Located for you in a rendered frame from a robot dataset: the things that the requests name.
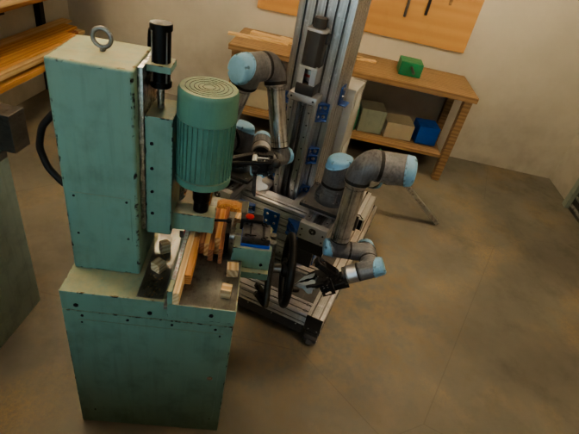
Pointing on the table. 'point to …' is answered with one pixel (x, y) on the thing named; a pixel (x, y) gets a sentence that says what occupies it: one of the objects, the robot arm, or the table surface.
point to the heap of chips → (229, 205)
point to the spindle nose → (201, 201)
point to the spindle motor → (205, 133)
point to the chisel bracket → (185, 214)
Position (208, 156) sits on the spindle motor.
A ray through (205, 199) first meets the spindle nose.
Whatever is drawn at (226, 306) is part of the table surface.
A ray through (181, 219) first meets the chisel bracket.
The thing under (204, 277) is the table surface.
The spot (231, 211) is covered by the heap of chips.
